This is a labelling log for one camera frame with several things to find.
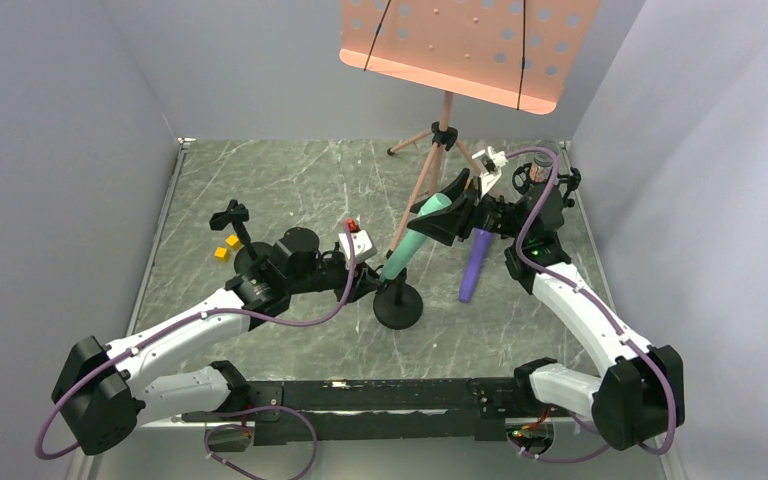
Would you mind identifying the purple toy microphone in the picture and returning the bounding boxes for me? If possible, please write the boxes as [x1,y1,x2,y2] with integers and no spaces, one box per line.
[458,228,494,304]

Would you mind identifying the mint green toy microphone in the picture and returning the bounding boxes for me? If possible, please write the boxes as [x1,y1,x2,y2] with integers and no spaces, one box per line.
[380,193,452,281]

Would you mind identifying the black tripod shock-mount stand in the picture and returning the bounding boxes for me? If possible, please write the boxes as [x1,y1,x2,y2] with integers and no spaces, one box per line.
[511,162,582,208]

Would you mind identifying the black round-base mic stand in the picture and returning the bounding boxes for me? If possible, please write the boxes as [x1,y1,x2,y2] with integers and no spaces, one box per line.
[209,199,272,273]
[373,275,423,330]

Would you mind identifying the glittery rhinestone microphone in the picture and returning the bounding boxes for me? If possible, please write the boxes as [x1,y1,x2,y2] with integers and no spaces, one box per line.
[528,147,556,184]

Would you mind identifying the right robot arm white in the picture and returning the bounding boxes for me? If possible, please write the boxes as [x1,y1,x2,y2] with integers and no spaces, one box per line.
[407,170,685,450]

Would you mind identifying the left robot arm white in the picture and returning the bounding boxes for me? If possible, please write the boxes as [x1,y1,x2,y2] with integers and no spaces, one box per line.
[51,220,377,455]

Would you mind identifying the pink music stand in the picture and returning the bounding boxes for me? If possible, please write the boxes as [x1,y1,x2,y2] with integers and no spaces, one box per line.
[339,0,603,253]

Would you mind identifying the yellow cube left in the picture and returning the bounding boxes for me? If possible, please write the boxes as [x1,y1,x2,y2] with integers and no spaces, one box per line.
[225,235,242,250]

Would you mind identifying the orange cube left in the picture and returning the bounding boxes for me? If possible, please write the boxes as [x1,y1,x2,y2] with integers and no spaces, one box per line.
[214,247,231,262]

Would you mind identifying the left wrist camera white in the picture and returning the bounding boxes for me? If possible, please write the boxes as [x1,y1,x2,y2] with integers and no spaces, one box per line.
[338,229,377,264]

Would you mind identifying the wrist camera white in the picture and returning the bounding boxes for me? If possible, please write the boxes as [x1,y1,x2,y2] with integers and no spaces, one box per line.
[338,229,377,264]
[471,146,508,196]

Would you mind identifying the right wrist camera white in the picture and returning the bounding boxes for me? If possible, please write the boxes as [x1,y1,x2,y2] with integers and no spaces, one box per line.
[471,146,508,196]

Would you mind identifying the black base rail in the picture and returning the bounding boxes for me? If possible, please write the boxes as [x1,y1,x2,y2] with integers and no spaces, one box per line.
[181,372,558,446]

